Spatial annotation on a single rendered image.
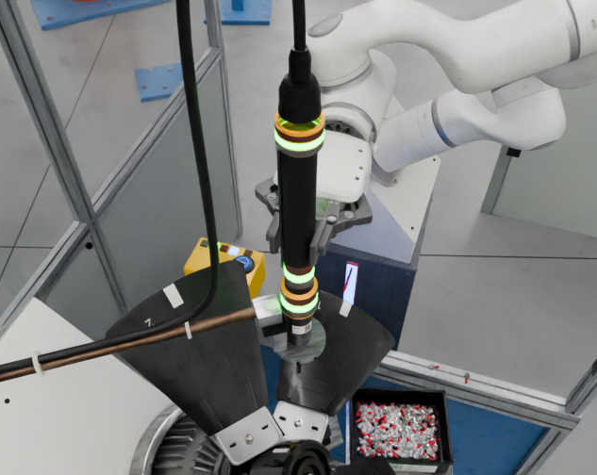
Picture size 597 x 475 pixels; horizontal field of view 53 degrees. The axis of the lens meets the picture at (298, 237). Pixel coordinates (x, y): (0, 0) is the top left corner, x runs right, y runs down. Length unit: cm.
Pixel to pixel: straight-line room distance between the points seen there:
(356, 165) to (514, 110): 64
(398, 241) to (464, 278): 129
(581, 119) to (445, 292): 89
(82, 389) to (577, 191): 237
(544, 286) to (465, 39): 217
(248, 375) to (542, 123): 74
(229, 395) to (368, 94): 48
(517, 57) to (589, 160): 207
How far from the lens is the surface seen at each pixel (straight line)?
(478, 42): 77
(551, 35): 78
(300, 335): 76
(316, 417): 105
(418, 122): 137
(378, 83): 79
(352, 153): 70
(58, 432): 103
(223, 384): 92
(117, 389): 108
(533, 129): 127
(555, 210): 303
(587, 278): 296
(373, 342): 114
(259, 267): 137
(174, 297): 90
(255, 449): 97
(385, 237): 151
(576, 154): 281
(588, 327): 280
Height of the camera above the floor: 214
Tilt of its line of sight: 49 degrees down
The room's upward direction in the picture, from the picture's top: straight up
